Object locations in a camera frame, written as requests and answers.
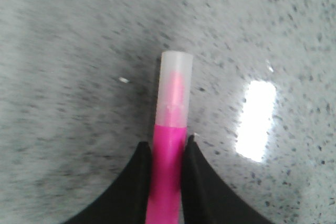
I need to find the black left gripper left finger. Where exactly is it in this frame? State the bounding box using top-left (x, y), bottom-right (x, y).
top-left (65, 142), bottom-right (152, 224)

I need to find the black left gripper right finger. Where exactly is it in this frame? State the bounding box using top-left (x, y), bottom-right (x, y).
top-left (181, 135), bottom-right (271, 224)

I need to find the pink highlighter pen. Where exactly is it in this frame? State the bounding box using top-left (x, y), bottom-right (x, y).
top-left (145, 51), bottom-right (193, 223)

